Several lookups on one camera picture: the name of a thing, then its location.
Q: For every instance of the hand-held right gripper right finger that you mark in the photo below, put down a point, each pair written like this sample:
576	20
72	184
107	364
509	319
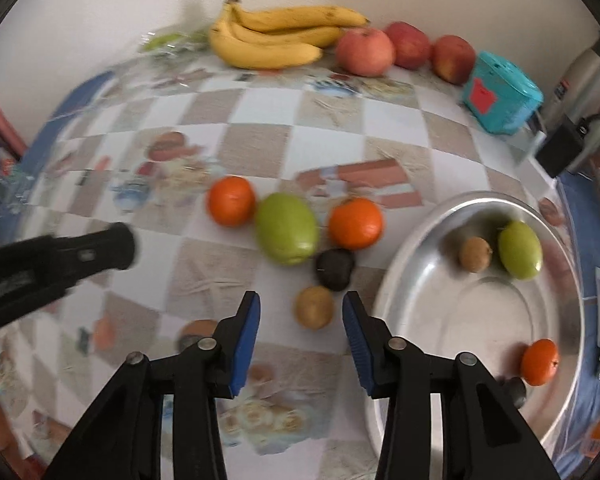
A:
357	345

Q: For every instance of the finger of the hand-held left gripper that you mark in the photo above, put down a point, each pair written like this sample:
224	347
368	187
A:
110	250

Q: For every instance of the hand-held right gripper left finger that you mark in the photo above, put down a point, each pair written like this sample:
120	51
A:
245	345

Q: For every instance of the brown kiwi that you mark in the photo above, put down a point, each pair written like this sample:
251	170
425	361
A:
475	254
314	307

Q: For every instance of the heart-shaped dark plum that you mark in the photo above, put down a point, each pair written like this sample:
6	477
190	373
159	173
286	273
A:
335	269

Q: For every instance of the orange tangerine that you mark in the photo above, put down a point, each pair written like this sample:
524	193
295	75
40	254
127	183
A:
231	201
355	222
540	361

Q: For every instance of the large round green fruit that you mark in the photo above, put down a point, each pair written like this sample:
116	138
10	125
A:
286	228

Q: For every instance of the stainless steel basin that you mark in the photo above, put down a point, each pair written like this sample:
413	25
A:
480	320

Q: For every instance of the round dark plum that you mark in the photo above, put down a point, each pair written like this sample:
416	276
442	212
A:
515	392

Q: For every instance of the small oval green fruit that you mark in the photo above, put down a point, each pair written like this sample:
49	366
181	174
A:
520	250

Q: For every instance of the plastic bag of green fruit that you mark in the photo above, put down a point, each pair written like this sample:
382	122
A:
165	42

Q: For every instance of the yellow banana bunch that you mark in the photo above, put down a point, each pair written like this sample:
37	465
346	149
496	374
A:
260	50

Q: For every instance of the black power adapter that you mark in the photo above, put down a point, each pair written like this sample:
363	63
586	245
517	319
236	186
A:
560	147

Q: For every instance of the teal toy house box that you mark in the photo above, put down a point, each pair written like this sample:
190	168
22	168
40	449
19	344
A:
500	92

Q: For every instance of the pale pink apple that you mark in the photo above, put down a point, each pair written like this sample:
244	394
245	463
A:
365	51

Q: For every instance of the red apple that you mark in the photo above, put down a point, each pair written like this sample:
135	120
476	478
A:
407	45
452	59

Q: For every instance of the stainless steel thermos jug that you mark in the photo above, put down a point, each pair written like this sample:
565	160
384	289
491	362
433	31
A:
580	85

